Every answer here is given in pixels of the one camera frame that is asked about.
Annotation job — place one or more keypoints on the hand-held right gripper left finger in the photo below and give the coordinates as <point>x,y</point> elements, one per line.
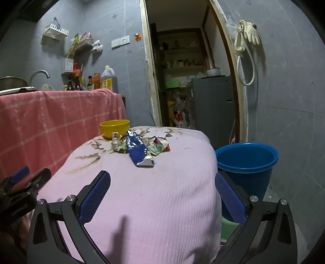
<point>94,199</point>

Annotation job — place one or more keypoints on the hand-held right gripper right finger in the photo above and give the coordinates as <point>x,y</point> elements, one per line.
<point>231,200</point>

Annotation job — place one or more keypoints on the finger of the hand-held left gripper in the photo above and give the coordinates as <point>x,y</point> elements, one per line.
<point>38,179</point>
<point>19,174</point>

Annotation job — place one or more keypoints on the blue plastic bucket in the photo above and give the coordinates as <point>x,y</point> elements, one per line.
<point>254,177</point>

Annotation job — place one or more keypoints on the white gold wrapper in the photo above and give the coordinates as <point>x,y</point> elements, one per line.
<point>117,143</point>

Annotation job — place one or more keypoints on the blue snack wrapper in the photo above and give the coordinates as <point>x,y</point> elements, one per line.
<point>137,149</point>

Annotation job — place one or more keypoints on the colourful wrapper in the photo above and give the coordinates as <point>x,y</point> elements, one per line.
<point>158,146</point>

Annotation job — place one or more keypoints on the green plastic stool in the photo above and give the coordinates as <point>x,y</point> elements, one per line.
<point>227,228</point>

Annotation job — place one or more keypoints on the pink floral blanket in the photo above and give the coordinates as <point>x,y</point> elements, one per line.
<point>152,203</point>

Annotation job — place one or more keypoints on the pink checked cloth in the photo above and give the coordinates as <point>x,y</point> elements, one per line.
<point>50,121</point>

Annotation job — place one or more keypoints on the yellow bowl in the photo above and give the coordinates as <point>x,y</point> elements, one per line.
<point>114,129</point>

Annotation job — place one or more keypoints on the steel cooking pot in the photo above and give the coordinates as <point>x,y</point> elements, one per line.
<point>12,82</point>

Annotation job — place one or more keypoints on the grey washing machine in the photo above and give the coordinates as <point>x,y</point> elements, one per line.
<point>210,109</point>

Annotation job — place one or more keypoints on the red white sack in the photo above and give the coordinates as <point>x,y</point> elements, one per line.
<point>179,119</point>

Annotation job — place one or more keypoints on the metal faucet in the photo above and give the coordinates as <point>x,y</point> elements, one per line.
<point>38,73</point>

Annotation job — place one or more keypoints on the yellow bag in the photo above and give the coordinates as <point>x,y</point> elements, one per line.
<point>170,109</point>

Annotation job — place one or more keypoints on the pile of plastic bags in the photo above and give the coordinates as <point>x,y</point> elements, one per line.
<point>180,100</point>

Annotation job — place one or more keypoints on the orange bottle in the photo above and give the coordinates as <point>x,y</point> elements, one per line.
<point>96,80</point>

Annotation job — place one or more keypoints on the white utensil holder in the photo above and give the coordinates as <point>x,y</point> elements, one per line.
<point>67,65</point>

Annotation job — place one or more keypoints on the large oil bottle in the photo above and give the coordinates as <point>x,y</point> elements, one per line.
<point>108,81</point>

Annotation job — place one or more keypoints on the metal pot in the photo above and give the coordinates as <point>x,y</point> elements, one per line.
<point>212,72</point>

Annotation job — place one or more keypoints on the green box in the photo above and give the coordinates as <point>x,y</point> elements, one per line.
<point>172,84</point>

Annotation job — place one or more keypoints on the dark wooden door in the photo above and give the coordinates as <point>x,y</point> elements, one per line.
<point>156,76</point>

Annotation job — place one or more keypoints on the white plastic bag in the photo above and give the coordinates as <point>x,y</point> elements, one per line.
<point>97,46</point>

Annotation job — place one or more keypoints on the wooden shelf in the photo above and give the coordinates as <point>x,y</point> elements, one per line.
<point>182,50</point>

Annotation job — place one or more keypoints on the cream rubber glove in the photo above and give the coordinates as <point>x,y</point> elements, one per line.
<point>251,33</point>
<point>238,42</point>

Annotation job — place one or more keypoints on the wooden door frame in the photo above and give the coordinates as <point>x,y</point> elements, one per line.
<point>149,76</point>

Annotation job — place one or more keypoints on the wall rack with packets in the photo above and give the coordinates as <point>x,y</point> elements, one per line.
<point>83,44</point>

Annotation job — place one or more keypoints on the white wall basket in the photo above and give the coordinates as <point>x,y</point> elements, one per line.
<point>54,31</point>

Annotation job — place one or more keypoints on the white wall switch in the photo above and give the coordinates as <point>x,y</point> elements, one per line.
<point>120,42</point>

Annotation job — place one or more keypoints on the orange wall hook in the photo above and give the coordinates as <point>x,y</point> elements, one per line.
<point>137,37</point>

